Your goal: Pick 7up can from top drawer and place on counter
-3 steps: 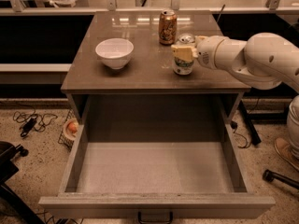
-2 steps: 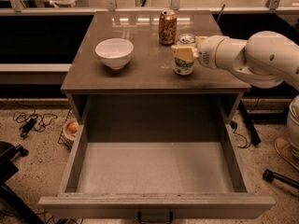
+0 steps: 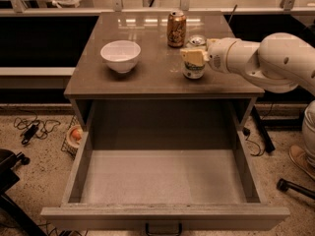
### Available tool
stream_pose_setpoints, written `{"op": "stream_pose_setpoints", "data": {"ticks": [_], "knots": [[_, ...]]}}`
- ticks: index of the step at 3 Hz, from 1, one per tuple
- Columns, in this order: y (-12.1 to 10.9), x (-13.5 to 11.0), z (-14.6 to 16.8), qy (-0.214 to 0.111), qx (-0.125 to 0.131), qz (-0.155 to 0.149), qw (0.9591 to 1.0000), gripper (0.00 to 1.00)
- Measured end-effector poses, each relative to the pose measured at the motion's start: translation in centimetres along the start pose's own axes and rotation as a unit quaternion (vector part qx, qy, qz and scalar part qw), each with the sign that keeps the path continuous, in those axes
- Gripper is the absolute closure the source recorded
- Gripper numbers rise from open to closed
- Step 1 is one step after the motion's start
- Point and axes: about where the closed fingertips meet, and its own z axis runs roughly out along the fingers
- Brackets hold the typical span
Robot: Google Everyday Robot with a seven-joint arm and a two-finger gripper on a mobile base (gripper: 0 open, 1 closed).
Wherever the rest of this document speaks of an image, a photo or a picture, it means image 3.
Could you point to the black wire basket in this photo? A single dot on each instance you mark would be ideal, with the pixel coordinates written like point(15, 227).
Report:
point(65, 146)

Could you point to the beige trouser leg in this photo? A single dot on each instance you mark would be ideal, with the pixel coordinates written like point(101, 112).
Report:
point(308, 131)

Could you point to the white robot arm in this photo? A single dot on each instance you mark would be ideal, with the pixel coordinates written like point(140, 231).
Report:
point(279, 63)

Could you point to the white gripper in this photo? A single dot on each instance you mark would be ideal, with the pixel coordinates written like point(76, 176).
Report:
point(219, 57)

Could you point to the orange soda can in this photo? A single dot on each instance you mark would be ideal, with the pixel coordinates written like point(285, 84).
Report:
point(176, 28)

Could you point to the grey cabinet counter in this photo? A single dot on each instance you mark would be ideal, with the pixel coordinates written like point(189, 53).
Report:
point(157, 75)

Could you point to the black chair caster leg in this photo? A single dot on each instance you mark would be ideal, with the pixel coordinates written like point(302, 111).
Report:
point(284, 185)

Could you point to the open grey top drawer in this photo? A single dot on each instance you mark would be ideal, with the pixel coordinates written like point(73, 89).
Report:
point(163, 162)

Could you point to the brown shoe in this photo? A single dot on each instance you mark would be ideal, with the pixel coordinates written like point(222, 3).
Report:
point(299, 157)

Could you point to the black drawer handle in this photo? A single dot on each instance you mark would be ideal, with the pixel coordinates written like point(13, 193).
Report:
point(161, 232)

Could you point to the white ceramic bowl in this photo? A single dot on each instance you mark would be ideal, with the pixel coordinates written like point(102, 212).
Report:
point(121, 56)

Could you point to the silver green 7up can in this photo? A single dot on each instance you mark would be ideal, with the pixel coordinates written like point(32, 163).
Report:
point(191, 71)

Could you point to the orange fruit in bowl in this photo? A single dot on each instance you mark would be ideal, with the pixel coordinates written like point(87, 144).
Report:
point(74, 136)

